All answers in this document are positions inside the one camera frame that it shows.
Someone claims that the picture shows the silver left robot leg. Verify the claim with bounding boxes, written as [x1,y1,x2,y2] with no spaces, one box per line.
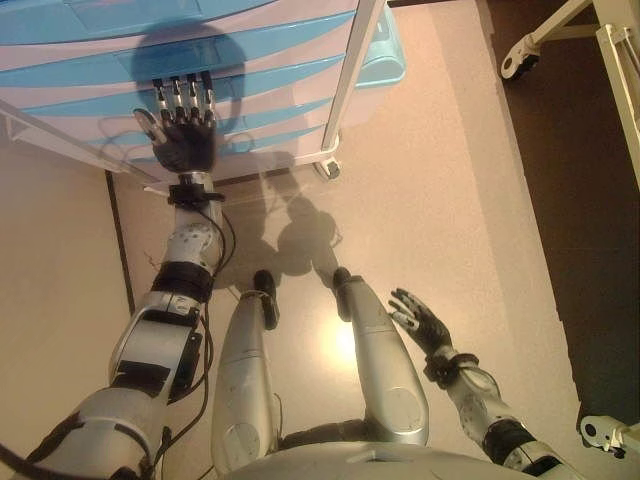
[209,269,289,474]

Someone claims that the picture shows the grey cart caster wheel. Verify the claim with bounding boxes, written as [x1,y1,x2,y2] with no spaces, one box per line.
[314,154,341,179]

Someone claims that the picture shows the silver robot leg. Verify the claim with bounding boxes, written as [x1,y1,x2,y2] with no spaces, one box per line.
[209,269,289,474]
[329,267,431,449]

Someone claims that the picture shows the silver right robot leg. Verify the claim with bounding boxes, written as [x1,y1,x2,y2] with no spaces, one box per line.
[329,267,431,449]

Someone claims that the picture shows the white medical cart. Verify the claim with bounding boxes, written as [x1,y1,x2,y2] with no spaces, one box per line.
[0,0,386,189]

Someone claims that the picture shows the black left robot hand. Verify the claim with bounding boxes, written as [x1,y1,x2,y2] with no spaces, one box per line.
[132,71,221,174]

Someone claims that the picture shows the white bed caster wheel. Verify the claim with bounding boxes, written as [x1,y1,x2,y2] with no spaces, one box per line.
[499,37,541,81]
[579,412,626,457]

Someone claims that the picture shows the grey robot torso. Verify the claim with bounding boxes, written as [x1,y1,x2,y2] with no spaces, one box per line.
[214,442,551,480]

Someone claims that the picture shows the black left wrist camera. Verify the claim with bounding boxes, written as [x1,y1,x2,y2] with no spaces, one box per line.
[167,183,226,206]

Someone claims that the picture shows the blue front cart drawer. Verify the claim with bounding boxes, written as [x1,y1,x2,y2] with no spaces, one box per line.
[0,47,351,99]
[64,92,344,144]
[119,124,334,171]
[0,0,361,14]
[0,7,357,56]

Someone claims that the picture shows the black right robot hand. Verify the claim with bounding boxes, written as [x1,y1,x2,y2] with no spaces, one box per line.
[387,287,456,361]

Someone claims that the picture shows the light blue lid waste bin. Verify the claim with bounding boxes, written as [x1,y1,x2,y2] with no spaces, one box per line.
[354,9,406,90]

